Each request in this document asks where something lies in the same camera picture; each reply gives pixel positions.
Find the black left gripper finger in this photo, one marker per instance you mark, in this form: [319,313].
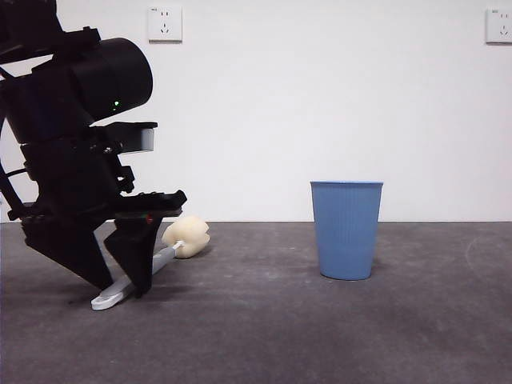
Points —
[68,248]
[134,256]

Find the blue ribbed plastic cup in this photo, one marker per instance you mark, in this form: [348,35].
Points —
[346,232]

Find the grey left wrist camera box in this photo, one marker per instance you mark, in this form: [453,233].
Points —
[146,140]

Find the white wall socket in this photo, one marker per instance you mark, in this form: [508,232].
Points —
[165,24]
[500,26]

